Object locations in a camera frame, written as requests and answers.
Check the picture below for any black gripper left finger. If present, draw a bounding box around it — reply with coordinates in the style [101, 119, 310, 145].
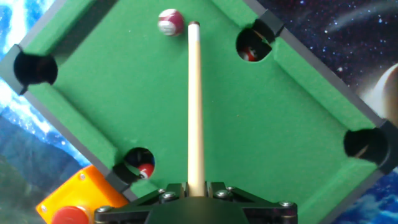
[95, 182, 189, 224]

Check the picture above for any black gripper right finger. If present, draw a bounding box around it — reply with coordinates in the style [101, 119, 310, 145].
[205, 182, 298, 224]

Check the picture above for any wooden pool cue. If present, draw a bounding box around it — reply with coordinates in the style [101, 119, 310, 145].
[187, 21, 206, 198]

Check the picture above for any maroon striped pool ball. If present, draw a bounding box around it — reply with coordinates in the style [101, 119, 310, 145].
[157, 8, 185, 38]

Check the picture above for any red pool ball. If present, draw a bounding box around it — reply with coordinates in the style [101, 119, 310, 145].
[136, 162, 155, 180]
[239, 46, 259, 62]

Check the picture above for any mini green pool table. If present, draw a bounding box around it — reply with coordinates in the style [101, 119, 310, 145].
[0, 0, 398, 224]

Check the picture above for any orange box with red button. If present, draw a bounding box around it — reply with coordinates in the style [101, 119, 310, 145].
[35, 164, 130, 224]

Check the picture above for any galaxy and forest printed cloth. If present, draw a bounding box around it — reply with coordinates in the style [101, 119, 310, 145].
[0, 0, 398, 224]

